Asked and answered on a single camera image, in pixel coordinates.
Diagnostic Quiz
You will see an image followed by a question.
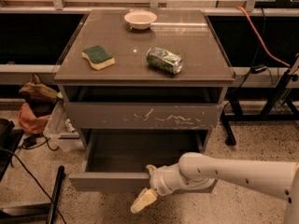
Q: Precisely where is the grey drawer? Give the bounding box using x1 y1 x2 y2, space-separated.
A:
64 102 222 130
69 130 209 193

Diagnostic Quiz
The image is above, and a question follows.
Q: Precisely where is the clear plastic bag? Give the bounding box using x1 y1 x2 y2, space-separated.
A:
43 101 84 151

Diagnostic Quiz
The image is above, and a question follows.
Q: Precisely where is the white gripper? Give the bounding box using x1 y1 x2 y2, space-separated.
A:
130 164 172 214

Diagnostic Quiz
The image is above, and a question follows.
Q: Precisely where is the black floor cable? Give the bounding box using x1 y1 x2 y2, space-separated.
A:
0 147 67 224

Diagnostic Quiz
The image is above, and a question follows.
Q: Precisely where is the orange cable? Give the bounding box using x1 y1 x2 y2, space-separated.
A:
235 5 292 68

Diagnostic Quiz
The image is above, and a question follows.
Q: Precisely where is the orange cloth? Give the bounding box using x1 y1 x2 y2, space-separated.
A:
18 103 50 134

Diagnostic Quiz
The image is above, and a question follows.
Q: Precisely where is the black stand leg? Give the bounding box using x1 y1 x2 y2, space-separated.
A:
46 165 64 224

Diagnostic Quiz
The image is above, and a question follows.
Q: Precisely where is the black power brick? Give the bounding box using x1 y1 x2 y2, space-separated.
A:
250 64 267 74

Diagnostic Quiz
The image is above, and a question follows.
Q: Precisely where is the green soda can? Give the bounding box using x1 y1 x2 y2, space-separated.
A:
146 47 182 75

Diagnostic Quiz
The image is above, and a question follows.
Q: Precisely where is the grey top drawer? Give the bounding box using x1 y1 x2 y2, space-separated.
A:
64 102 222 130

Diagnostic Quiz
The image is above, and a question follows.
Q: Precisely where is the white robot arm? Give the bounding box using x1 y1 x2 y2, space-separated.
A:
131 152 299 224

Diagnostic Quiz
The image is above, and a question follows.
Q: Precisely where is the green yellow sponge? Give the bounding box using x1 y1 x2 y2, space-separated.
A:
81 46 115 71

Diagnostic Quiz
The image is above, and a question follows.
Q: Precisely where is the black power adapter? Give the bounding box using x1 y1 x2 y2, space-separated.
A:
21 135 36 148

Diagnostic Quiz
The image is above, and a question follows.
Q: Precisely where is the black metal table frame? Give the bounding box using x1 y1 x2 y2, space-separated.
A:
221 58 299 146

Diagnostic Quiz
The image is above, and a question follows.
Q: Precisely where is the white bowl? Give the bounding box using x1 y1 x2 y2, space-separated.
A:
124 10 157 30

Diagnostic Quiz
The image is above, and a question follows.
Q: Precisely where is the grey drawer cabinet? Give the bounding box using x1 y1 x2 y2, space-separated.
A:
53 8 235 151

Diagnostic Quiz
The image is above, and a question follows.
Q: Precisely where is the brown cloth bag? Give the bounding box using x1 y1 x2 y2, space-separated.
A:
19 74 58 104

